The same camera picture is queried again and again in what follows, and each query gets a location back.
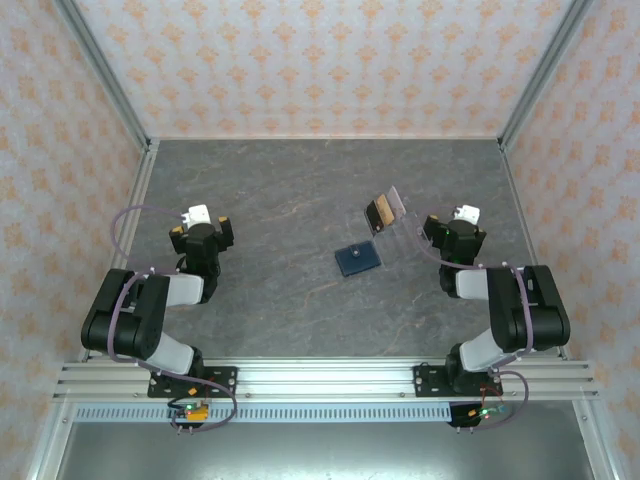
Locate grey metal sheet panel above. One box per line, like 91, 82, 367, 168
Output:
53, 420, 599, 480

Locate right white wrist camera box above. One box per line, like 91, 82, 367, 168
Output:
452, 203, 482, 226

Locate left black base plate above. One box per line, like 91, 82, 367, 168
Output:
147, 366, 240, 400

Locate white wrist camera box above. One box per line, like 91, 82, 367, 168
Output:
452, 203, 482, 226
180, 203, 212, 227

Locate gold card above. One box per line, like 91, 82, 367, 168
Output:
374, 193, 400, 225

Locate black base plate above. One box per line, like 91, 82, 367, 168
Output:
412, 364, 501, 400
147, 366, 240, 400

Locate pale lilac card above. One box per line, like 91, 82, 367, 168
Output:
386, 185, 410, 217

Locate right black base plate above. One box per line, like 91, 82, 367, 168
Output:
412, 364, 501, 400

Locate wide aluminium mounting rail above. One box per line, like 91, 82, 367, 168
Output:
52, 358, 601, 402

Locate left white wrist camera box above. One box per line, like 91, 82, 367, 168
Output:
180, 203, 212, 227

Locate right controller board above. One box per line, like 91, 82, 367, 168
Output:
467, 405, 512, 422

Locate grey slotted cable duct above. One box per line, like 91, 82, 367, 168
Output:
73, 403, 452, 424

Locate dark blue card holder wallet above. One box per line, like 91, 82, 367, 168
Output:
334, 240, 384, 278

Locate aluminium frame profile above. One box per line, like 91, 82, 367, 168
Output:
53, 0, 154, 154
23, 399, 76, 480
498, 141, 571, 362
498, 0, 599, 154
572, 399, 619, 480
77, 139, 161, 362

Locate left controller board yellow plug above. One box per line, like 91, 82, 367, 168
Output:
167, 399, 211, 424

